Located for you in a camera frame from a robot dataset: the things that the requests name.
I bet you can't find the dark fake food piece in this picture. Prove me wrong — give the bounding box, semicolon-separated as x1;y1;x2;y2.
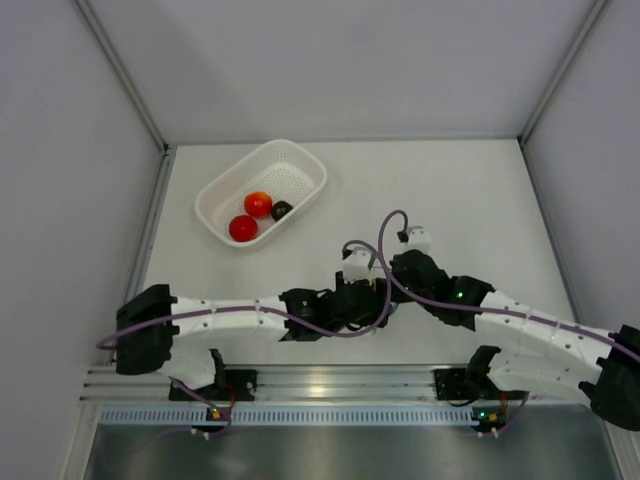
270;200;293;222

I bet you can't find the orange red fake tomato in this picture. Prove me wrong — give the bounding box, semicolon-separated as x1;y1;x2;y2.
244;191;273;218

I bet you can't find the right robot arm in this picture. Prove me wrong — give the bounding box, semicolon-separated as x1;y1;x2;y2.
391;250;639;431

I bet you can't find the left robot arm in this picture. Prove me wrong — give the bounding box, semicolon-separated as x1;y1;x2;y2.
108;279;391;400

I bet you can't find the white perforated plastic basket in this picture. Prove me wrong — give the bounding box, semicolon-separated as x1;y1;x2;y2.
194;140;328;249

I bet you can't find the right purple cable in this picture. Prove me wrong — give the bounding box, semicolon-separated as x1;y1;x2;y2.
377;210;640;361

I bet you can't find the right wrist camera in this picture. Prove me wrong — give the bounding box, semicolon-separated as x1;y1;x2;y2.
397;226;432;254

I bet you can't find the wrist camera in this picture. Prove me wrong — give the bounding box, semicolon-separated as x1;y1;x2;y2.
342;247;375;283
397;226;432;254

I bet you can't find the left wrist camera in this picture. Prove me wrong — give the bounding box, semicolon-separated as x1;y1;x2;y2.
342;247;375;283

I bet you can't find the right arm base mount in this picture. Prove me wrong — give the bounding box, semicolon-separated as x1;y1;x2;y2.
433;368;502;402

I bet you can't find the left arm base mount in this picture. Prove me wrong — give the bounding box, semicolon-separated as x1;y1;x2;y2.
194;368;258;403

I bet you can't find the slotted cable duct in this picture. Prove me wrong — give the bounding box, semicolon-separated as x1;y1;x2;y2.
99;406;500;427

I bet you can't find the aluminium mounting rail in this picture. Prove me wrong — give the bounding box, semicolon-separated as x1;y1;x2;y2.
79;363;626;404

